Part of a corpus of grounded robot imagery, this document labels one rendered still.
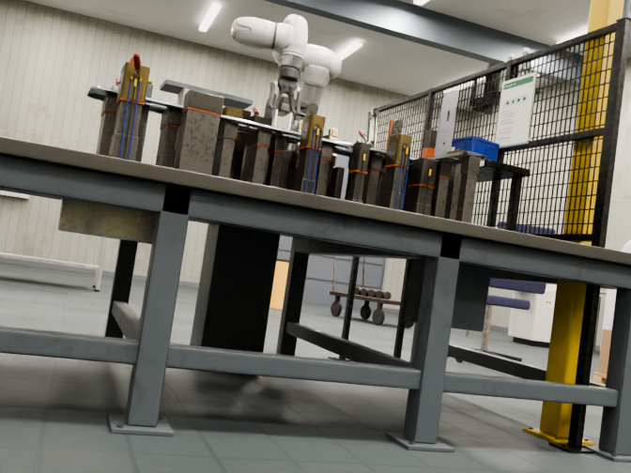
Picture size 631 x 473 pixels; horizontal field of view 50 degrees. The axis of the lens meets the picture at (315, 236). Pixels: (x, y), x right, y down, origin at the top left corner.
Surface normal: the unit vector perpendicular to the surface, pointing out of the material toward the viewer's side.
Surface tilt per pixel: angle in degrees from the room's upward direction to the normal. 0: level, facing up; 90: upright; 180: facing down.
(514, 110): 90
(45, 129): 90
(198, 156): 90
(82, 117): 90
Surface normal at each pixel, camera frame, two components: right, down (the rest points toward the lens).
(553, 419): -0.91, -0.15
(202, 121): 0.40, 0.00
